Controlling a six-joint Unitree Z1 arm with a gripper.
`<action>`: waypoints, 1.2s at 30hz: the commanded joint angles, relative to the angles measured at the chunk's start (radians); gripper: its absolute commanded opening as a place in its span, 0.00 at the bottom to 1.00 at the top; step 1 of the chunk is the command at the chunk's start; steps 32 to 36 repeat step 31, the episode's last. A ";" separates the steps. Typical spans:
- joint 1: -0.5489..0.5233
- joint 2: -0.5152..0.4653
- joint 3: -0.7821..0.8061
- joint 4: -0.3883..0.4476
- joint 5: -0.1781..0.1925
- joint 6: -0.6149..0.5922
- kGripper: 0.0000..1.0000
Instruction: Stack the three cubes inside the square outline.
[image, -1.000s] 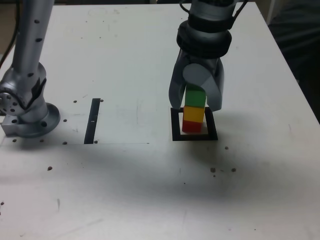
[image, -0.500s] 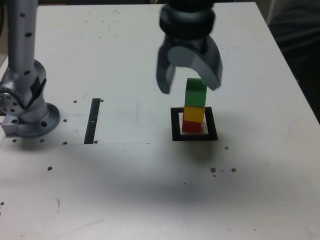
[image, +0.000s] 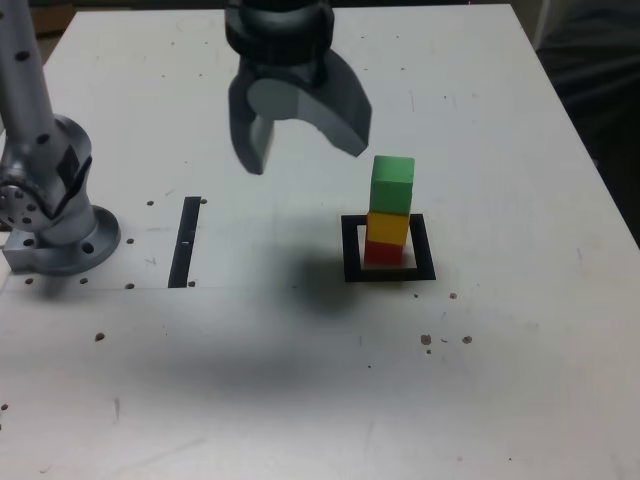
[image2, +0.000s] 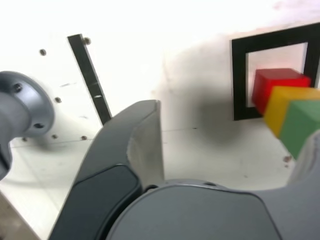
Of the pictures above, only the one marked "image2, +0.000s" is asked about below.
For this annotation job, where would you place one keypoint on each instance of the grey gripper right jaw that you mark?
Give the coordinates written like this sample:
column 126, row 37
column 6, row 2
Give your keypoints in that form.
column 200, row 215

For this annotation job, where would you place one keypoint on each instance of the green cube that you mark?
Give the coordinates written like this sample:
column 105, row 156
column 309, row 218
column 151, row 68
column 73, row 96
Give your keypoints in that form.
column 297, row 125

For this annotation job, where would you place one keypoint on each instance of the red cube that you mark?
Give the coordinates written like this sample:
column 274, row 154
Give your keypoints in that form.
column 267, row 85

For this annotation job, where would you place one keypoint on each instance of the black tape strip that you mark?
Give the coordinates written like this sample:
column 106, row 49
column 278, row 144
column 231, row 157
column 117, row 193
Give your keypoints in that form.
column 87, row 72

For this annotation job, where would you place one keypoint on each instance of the yellow cube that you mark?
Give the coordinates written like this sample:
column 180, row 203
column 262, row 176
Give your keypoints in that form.
column 277, row 110

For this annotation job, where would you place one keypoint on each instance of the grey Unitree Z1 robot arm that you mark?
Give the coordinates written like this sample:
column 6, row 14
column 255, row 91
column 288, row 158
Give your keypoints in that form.
column 22, row 105

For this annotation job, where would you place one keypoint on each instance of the black tape square outline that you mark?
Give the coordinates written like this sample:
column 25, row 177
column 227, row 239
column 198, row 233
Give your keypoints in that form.
column 238, row 75

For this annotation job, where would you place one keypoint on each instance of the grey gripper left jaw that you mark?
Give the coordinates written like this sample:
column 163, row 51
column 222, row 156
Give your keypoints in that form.
column 107, row 155

